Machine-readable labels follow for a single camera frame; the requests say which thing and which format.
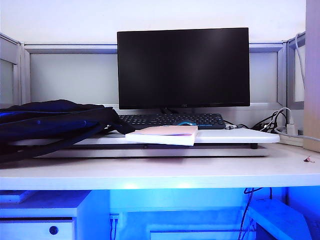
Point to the black computer monitor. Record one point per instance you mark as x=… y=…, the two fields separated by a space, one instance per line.
x=183 y=67

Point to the pink cover book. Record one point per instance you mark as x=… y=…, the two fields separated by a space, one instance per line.
x=165 y=135

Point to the white flat box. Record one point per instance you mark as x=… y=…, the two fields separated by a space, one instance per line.
x=15 y=196

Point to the light wooden cabinet panel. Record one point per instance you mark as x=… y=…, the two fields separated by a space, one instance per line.
x=312 y=75

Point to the small red scrap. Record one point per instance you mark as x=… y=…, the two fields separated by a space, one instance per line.
x=308 y=159

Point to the round drawer lock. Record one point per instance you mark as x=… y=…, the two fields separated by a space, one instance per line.
x=53 y=230

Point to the black keyboard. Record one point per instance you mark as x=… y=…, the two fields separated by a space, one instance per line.
x=160 y=121

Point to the glass back partition panel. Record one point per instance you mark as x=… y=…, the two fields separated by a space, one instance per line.
x=75 y=77

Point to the white power strip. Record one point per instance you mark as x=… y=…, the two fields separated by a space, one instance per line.
x=291 y=140

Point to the blue and grey mouse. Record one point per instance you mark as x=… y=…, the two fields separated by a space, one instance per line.
x=186 y=123

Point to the white drawer cabinet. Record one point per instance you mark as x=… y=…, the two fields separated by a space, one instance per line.
x=92 y=220

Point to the black riser foot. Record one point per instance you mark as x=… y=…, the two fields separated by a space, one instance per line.
x=254 y=146

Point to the dark blue backpack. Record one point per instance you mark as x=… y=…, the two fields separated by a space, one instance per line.
x=50 y=120

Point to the white charger plug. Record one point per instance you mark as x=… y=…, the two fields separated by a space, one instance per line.
x=292 y=129

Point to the white riser board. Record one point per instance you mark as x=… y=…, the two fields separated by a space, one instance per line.
x=230 y=137

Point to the white computer tower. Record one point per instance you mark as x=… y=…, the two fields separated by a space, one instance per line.
x=277 y=220

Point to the white wall socket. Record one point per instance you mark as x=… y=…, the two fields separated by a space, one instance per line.
x=114 y=220

